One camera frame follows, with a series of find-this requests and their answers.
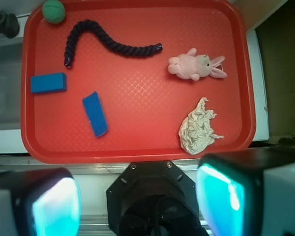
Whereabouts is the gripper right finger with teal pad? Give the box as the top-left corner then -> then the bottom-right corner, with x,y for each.
195,147 -> 295,236

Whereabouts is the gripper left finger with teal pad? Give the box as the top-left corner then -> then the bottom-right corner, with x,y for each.
0,168 -> 82,236

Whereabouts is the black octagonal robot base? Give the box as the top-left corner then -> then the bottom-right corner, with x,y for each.
106,161 -> 208,236

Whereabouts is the crumpled white paper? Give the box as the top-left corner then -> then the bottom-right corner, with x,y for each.
178,97 -> 224,155

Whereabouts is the blue sponge block tilted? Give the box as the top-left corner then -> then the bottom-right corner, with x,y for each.
82,91 -> 108,137

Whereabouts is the blue sponge block left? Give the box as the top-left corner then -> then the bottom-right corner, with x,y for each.
30,73 -> 67,94

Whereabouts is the pink plush bunny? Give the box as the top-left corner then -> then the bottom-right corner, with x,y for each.
167,48 -> 227,81

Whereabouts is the red plastic tray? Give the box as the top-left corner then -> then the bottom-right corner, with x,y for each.
21,0 -> 256,164

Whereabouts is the black clamp knob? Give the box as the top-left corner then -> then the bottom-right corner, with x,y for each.
0,11 -> 20,39

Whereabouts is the green rubber ball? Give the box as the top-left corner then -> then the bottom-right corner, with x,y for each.
42,0 -> 65,24

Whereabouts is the dark purple twisted rope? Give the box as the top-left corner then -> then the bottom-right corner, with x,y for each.
63,19 -> 163,69

